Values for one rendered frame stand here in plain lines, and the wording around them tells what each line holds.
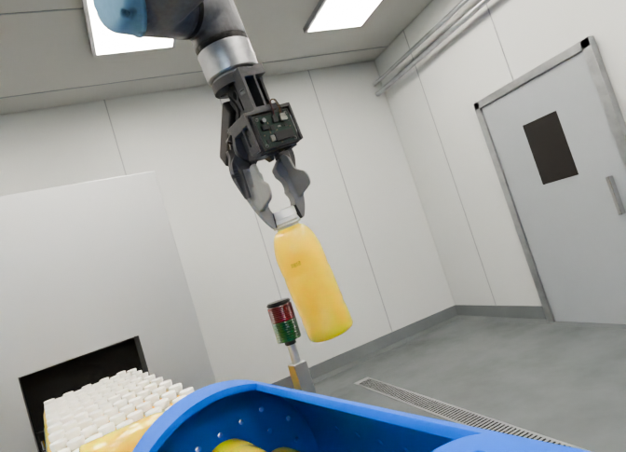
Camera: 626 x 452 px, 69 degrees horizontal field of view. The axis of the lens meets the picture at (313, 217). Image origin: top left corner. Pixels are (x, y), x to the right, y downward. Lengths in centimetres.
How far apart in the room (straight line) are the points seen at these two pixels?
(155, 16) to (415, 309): 526
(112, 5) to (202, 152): 445
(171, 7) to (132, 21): 5
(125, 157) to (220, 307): 178
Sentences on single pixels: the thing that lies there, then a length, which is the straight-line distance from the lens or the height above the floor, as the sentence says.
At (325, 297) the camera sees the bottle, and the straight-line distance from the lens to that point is 63.
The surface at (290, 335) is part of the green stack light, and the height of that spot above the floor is 117.
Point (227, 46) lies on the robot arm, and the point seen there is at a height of 165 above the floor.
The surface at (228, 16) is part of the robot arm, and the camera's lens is 66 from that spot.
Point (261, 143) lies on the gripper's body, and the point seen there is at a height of 151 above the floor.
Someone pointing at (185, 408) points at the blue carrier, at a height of 123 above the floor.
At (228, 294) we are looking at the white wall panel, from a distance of 481.
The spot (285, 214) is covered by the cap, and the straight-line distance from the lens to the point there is 64.
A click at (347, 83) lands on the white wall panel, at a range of 586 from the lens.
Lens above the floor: 136
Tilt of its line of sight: 4 degrees up
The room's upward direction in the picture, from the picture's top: 17 degrees counter-clockwise
